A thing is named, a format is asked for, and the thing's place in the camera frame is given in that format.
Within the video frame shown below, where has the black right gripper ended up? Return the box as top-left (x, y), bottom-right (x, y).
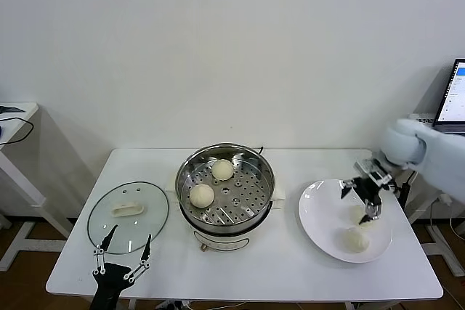
top-left (339, 175), bottom-right (382, 226)

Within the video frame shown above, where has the white floor power strip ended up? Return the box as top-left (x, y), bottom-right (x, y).
top-left (158, 298), bottom-right (192, 310)

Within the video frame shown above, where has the glass lid with white handle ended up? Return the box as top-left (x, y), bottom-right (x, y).
top-left (86, 180), bottom-right (171, 255)

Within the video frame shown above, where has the thin black looped cable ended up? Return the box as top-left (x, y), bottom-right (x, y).
top-left (0, 116), bottom-right (36, 146)

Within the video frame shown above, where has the grey open laptop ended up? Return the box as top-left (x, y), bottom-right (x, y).
top-left (432, 57), bottom-right (465, 134)

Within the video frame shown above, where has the perforated steel steamer basket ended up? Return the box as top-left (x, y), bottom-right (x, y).
top-left (176, 144), bottom-right (276, 235)

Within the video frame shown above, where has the white side table with laptop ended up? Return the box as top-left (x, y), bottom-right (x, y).
top-left (403, 113), bottom-right (465, 278)

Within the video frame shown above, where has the black cable with adapter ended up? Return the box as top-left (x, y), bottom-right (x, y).
top-left (394, 170), bottom-right (415, 213)

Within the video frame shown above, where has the white round plate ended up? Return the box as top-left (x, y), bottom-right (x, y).
top-left (298, 179), bottom-right (394, 264)

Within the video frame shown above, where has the white side table with cable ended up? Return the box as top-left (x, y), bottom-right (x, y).
top-left (0, 102), bottom-right (79, 271)

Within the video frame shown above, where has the white steamed baozi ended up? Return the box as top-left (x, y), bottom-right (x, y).
top-left (211, 159), bottom-right (235, 181)
top-left (189, 183), bottom-right (215, 208)
top-left (347, 204), bottom-right (377, 231)
top-left (334, 227), bottom-right (371, 253)

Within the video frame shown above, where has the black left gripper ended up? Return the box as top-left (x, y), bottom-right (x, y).
top-left (92, 224), bottom-right (152, 296)

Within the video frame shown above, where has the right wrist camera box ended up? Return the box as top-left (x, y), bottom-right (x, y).
top-left (354, 156), bottom-right (397, 189)

